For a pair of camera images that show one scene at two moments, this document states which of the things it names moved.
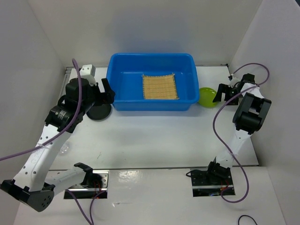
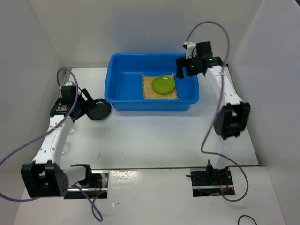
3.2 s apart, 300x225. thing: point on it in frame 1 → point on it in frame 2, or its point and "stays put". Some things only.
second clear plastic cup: (64, 148) stays put
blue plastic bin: (125, 73) stays put
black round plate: (100, 112) stays put
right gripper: (222, 88) → (181, 63)
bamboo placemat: (161, 87) stays put
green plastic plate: (206, 96) → (163, 84)
